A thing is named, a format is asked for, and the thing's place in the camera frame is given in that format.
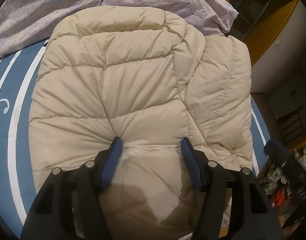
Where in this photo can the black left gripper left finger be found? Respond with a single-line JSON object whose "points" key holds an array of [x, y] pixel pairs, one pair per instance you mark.
{"points": [[51, 214]]}

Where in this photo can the dark wooden chair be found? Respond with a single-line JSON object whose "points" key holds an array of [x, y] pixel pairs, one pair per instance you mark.
{"points": [[291, 125]]}

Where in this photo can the beige quilted down jacket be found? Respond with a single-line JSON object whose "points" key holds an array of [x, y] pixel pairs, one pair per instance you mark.
{"points": [[151, 197]]}

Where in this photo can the dark wooden shelf unit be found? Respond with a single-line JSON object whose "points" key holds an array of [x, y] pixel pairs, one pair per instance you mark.
{"points": [[259, 22]]}

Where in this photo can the blue white striped bedsheet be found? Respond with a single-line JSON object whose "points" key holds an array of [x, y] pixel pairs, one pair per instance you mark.
{"points": [[10, 119]]}

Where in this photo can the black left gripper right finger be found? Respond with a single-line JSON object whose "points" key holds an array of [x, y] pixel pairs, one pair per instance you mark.
{"points": [[252, 216]]}

